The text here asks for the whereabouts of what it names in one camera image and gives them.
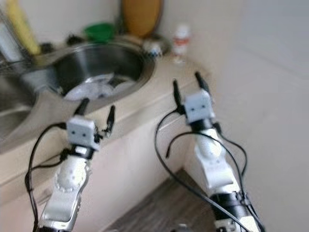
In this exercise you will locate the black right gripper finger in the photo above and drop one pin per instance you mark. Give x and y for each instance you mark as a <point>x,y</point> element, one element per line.
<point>202,82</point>
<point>178,96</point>

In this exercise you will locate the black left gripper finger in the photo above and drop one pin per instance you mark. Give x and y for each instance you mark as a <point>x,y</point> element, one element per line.
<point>111,119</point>
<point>82,108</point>

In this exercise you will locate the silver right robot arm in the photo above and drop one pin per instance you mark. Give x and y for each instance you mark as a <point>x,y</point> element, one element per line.
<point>210,152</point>

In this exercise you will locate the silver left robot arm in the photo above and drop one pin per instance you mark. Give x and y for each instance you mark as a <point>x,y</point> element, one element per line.
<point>70,179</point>

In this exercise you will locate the beige kitchen cabinet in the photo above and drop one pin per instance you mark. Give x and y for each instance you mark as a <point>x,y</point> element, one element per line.
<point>135,154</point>

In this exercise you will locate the white floral plate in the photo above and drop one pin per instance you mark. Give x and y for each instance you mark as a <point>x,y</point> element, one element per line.
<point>91,91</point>

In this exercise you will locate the double stainless steel sink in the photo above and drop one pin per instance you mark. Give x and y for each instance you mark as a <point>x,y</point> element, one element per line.
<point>101,60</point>

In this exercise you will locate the shiny steel bowl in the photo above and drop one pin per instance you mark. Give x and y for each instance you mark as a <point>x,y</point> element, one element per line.
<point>154,48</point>

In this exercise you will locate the black sink plug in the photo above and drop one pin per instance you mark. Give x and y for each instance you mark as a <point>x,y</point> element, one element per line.
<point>74,39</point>

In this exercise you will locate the small black sponge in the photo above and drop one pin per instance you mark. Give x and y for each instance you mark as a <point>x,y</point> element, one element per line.
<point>47,47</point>

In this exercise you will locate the green plastic bowl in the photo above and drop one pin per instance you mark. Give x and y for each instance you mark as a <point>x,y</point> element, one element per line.
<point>99,33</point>

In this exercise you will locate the round wooden cutting board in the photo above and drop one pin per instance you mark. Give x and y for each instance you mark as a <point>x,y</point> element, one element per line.
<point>142,18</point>

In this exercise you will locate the plain white bottle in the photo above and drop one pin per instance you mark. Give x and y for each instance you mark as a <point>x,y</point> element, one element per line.
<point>10,46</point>

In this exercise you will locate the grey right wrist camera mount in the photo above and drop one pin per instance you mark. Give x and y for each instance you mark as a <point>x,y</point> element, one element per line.
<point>199,105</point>

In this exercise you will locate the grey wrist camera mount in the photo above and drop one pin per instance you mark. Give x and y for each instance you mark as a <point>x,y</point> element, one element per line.
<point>81,131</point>
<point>199,105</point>

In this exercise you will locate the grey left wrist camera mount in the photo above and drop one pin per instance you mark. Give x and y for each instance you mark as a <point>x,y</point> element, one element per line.
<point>81,131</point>

